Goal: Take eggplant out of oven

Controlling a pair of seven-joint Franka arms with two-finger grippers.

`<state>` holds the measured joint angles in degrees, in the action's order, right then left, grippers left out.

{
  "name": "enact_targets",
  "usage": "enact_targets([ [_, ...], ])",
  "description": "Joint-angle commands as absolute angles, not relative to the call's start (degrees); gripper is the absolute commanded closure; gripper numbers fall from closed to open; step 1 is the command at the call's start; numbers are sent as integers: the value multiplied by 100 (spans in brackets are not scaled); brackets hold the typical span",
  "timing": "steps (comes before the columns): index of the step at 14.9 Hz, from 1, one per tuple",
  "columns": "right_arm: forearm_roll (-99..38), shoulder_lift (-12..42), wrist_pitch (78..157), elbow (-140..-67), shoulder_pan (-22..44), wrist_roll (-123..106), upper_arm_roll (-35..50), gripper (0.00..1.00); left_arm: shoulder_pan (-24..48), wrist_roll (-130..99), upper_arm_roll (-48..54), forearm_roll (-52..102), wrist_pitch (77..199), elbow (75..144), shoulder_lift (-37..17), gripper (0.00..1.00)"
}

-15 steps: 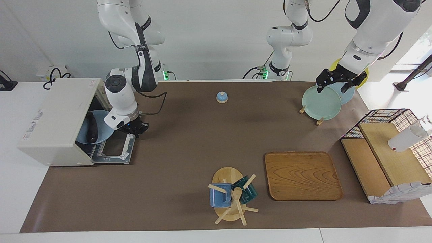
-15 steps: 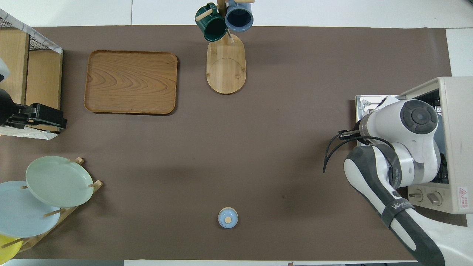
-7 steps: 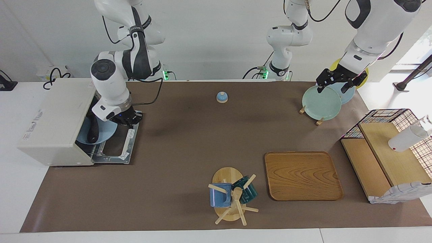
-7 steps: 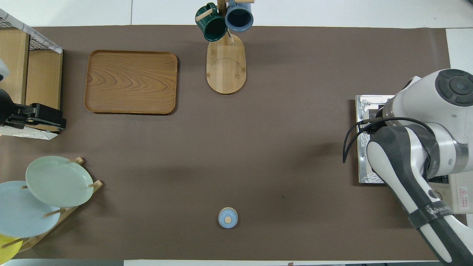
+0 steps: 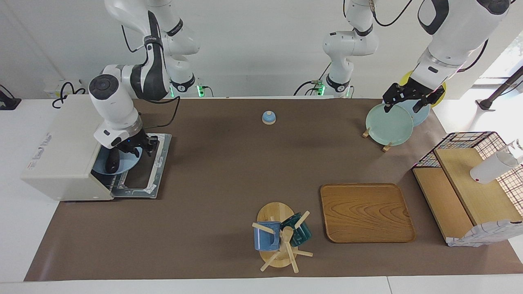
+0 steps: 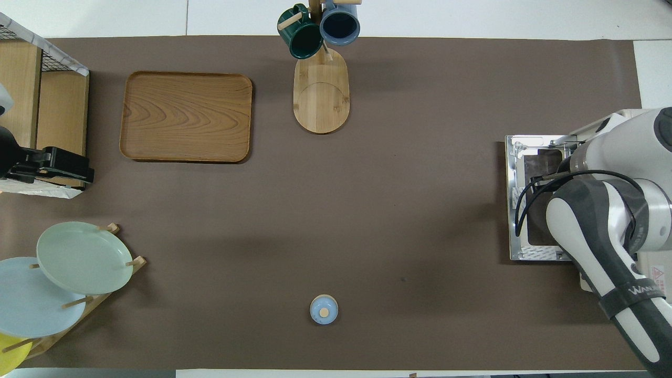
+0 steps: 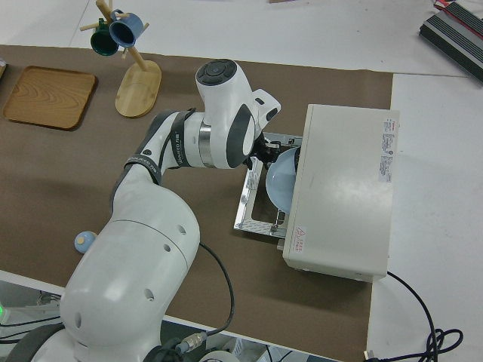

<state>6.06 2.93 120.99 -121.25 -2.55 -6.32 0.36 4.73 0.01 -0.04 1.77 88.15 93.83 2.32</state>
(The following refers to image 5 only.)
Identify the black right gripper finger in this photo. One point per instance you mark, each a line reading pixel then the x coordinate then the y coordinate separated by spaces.
pixel 135 152
pixel 151 149

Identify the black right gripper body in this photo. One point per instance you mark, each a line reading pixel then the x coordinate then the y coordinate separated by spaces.
pixel 139 141

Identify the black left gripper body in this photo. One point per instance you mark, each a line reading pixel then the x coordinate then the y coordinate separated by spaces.
pixel 408 90

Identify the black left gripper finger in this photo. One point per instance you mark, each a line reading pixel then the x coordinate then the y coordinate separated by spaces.
pixel 387 107
pixel 419 106

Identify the light blue serving plate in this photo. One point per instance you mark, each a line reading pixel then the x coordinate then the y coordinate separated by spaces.
pixel 128 164

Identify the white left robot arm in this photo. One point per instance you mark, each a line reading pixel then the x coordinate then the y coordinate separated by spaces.
pixel 457 28

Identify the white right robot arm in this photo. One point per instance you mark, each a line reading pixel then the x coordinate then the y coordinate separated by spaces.
pixel 114 98

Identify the cream toaster oven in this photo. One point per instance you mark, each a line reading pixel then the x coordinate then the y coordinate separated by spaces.
pixel 61 143

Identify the light blue plate in rack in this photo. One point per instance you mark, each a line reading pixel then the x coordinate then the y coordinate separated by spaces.
pixel 421 116

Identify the yellow plate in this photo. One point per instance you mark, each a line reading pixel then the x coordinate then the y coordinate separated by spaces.
pixel 405 79

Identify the pale green plate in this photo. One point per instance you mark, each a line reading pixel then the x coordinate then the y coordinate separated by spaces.
pixel 388 126

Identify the wooden plate rack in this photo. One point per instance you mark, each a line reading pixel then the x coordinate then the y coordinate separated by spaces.
pixel 387 148

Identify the black pole stand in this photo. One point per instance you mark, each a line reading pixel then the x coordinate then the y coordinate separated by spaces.
pixel 486 104

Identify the white spray bottle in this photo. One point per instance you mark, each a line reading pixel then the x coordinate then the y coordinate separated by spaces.
pixel 490 169

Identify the wooden shelf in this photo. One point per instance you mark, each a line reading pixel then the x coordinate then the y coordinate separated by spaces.
pixel 470 192

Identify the brown table mat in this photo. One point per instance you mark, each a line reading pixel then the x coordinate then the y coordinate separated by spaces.
pixel 245 183

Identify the wooden serving tray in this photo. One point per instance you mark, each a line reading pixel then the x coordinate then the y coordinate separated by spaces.
pixel 367 212

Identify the small blue service bell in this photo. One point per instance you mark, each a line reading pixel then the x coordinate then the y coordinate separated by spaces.
pixel 269 118

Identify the wooden mug tree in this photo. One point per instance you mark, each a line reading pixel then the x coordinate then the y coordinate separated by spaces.
pixel 273 212

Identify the white patterned cloth liner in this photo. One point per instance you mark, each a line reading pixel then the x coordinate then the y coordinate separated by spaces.
pixel 490 232

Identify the blue mug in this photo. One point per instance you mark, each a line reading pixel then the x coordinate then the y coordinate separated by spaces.
pixel 265 241

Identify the dark green mug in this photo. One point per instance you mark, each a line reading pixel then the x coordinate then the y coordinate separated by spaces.
pixel 302 234

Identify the black clamp mount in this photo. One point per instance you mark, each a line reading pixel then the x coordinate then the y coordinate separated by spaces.
pixel 8 104

